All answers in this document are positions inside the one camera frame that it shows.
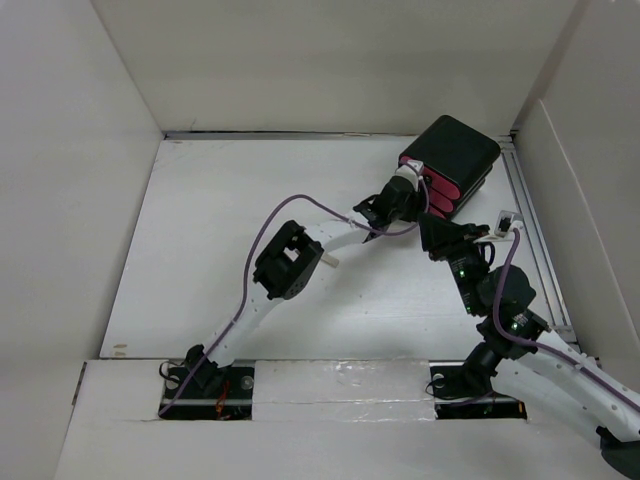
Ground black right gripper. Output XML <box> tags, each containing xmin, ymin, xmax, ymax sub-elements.
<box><xmin>415</xmin><ymin>210</ymin><xmax>490</xmax><ymax>314</ymax></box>

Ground pink bottom drawer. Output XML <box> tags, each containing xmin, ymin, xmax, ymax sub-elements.
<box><xmin>428</xmin><ymin>197</ymin><xmax>455</xmax><ymax>219</ymax></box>

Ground pink top drawer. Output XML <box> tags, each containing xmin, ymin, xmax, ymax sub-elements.
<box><xmin>399</xmin><ymin>156</ymin><xmax>462</xmax><ymax>200</ymax></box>

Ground black mini drawer cabinet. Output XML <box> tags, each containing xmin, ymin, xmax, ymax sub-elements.
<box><xmin>399</xmin><ymin>115</ymin><xmax>501</xmax><ymax>220</ymax></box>

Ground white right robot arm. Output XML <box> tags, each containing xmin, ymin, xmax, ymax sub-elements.
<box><xmin>418</xmin><ymin>212</ymin><xmax>639</xmax><ymax>479</ymax></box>

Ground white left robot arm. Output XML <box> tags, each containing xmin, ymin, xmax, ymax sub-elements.
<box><xmin>183</xmin><ymin>175</ymin><xmax>429</xmax><ymax>397</ymax></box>

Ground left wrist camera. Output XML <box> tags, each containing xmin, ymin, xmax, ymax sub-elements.
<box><xmin>394</xmin><ymin>159</ymin><xmax>424</xmax><ymax>191</ymax></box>

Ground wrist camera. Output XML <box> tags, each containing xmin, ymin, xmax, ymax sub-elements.
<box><xmin>494</xmin><ymin>210</ymin><xmax>524</xmax><ymax>241</ymax></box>
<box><xmin>394</xmin><ymin>159</ymin><xmax>424</xmax><ymax>191</ymax></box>

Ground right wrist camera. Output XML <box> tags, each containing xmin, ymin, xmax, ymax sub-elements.
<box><xmin>494</xmin><ymin>210</ymin><xmax>524</xmax><ymax>241</ymax></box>

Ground aluminium rail right side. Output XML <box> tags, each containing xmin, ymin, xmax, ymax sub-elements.
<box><xmin>499</xmin><ymin>137</ymin><xmax>578</xmax><ymax>345</ymax></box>

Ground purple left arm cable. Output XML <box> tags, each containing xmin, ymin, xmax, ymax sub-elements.
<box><xmin>159</xmin><ymin>174</ymin><xmax>431</xmax><ymax>416</ymax></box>

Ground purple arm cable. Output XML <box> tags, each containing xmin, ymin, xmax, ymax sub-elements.
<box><xmin>489</xmin><ymin>227</ymin><xmax>640</xmax><ymax>401</ymax></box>
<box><xmin>159</xmin><ymin>174</ymin><xmax>431</xmax><ymax>416</ymax></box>

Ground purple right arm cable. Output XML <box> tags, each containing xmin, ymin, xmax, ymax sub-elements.
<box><xmin>489</xmin><ymin>227</ymin><xmax>640</xmax><ymax>401</ymax></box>

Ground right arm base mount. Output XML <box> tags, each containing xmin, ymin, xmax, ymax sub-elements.
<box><xmin>425</xmin><ymin>361</ymin><xmax>528</xmax><ymax>420</ymax></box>

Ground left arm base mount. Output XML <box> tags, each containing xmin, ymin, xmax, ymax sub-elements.
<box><xmin>158</xmin><ymin>345</ymin><xmax>255</xmax><ymax>421</ymax></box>

